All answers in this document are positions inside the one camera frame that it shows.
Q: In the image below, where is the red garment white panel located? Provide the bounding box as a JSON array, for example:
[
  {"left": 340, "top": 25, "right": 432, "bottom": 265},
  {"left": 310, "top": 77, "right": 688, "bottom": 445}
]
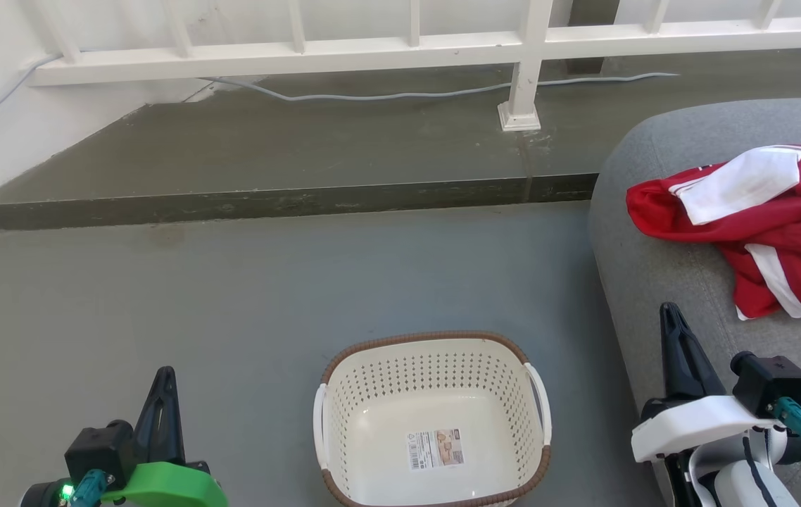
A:
[{"left": 625, "top": 144, "right": 801, "bottom": 249}]

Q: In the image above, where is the white metal railing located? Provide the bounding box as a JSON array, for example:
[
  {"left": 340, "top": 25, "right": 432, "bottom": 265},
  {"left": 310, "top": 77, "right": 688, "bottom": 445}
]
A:
[{"left": 20, "top": 0, "right": 801, "bottom": 133}]

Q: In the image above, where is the grey fabric sofa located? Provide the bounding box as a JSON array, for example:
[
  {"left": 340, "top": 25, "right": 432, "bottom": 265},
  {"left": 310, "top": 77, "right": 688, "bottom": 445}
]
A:
[{"left": 588, "top": 96, "right": 801, "bottom": 507}]

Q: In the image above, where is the cream perforated laundry basket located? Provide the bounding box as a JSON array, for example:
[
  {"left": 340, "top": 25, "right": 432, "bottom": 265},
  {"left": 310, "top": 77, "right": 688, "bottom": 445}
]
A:
[{"left": 312, "top": 330, "right": 554, "bottom": 507}]

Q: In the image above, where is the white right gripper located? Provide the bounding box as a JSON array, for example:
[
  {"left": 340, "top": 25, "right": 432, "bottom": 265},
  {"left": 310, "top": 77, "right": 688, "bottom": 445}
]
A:
[{"left": 630, "top": 302, "right": 769, "bottom": 507}]

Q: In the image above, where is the paper label sticker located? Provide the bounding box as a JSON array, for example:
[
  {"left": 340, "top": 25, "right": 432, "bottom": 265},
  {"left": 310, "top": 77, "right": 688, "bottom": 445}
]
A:
[{"left": 405, "top": 427, "right": 465, "bottom": 472}]

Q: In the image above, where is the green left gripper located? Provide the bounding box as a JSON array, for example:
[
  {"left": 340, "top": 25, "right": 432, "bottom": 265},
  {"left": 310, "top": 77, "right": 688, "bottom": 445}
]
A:
[{"left": 100, "top": 365, "right": 229, "bottom": 507}]

